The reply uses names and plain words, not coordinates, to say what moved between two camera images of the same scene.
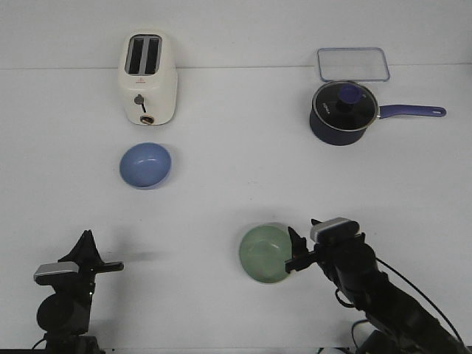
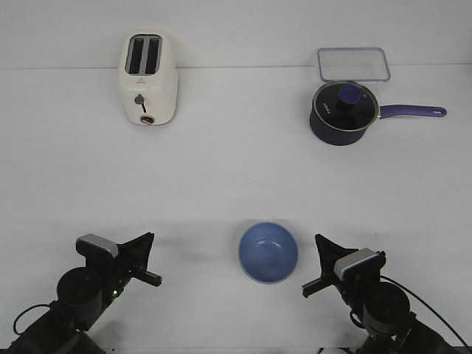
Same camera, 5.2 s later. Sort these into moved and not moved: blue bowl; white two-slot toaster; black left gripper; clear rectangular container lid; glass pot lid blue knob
Moved: blue bowl; black left gripper
Not moved: white two-slot toaster; clear rectangular container lid; glass pot lid blue knob
